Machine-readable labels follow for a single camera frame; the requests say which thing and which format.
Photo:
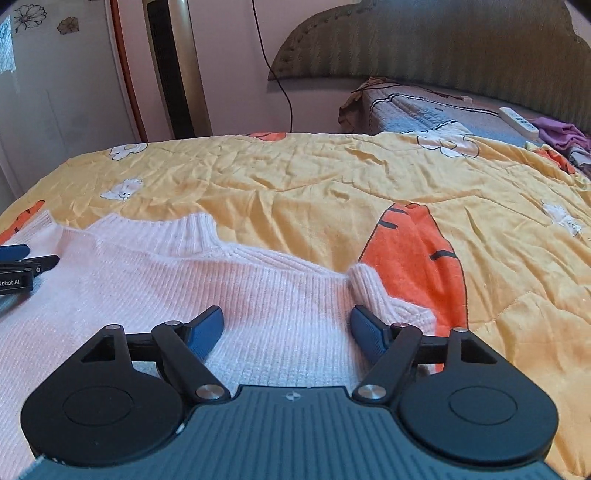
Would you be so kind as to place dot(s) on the white wardrobe with flower stickers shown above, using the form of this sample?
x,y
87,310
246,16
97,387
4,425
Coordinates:
x,y
60,92

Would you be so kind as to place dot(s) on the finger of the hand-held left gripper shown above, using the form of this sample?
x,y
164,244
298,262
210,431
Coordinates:
x,y
14,252
41,264

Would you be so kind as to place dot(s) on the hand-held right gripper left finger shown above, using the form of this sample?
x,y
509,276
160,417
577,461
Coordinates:
x,y
205,330

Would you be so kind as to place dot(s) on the pale pink knit sweater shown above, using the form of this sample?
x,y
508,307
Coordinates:
x,y
277,295

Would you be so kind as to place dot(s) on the yellow printed blanket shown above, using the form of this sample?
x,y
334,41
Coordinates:
x,y
323,194

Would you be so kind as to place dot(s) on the grey patterned folded quilt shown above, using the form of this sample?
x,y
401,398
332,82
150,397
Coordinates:
x,y
415,110

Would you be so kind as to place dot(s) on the purple cloth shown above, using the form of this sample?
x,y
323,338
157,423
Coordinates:
x,y
561,131

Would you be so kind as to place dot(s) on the gold tower fan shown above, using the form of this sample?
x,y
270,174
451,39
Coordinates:
x,y
178,69

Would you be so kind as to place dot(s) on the grey-green padded headboard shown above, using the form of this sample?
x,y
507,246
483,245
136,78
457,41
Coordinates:
x,y
438,41

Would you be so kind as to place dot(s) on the dark grey cloth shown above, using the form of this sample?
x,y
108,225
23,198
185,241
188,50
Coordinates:
x,y
582,161

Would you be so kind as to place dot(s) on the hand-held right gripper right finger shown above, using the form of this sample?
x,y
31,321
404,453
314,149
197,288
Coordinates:
x,y
367,330

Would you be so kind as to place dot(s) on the white remote control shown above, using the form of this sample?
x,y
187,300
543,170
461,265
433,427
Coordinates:
x,y
519,122

